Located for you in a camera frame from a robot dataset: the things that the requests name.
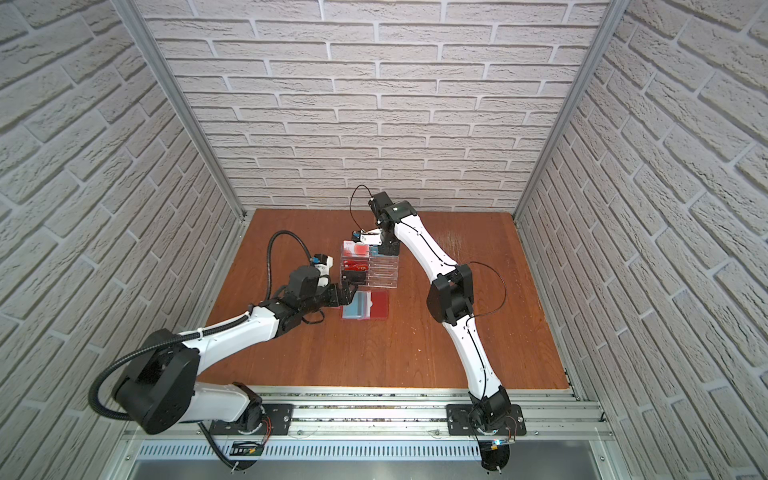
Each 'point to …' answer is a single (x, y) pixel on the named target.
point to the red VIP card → (356, 265)
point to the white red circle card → (352, 248)
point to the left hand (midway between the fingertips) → (348, 282)
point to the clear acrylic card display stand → (383, 272)
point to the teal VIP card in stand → (384, 255)
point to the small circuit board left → (246, 448)
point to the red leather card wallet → (379, 306)
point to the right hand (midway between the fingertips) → (390, 239)
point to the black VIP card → (355, 276)
